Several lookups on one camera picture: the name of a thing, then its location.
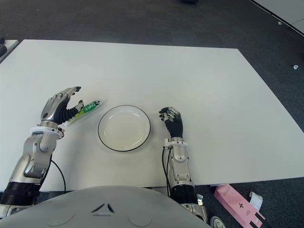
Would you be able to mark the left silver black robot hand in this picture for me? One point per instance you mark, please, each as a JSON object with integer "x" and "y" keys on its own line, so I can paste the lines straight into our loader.
{"x": 53, "y": 107}

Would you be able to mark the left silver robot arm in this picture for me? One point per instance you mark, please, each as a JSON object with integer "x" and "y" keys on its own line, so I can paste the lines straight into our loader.
{"x": 35, "y": 154}

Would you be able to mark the round white green tin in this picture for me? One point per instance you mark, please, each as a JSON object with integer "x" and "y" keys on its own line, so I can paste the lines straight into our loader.
{"x": 217, "y": 223}

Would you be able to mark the white plate with black rim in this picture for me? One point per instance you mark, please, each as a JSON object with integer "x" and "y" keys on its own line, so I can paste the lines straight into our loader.
{"x": 123, "y": 130}

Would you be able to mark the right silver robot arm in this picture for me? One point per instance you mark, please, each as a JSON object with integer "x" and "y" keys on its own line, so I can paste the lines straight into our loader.
{"x": 180, "y": 161}

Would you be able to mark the green white toothpaste tube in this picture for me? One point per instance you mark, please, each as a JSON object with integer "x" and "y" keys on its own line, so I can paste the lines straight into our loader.
{"x": 91, "y": 107}

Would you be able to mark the white side table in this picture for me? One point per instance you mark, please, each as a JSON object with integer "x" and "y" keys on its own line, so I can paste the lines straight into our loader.
{"x": 8, "y": 48}

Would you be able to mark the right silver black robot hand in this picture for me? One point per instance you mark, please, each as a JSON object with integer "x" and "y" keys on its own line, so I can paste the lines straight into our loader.
{"x": 175, "y": 124}

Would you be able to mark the grey robot torso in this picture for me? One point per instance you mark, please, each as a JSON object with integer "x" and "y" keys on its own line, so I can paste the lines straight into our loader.
{"x": 107, "y": 213}

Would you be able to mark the pink cardboard box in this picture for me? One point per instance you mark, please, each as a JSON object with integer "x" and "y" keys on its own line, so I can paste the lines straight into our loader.
{"x": 232, "y": 199}

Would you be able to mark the white paper slip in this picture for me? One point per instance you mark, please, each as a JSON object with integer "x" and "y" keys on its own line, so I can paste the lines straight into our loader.
{"x": 256, "y": 200}

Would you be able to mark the white background table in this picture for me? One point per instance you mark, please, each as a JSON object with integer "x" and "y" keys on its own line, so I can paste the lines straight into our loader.
{"x": 285, "y": 12}

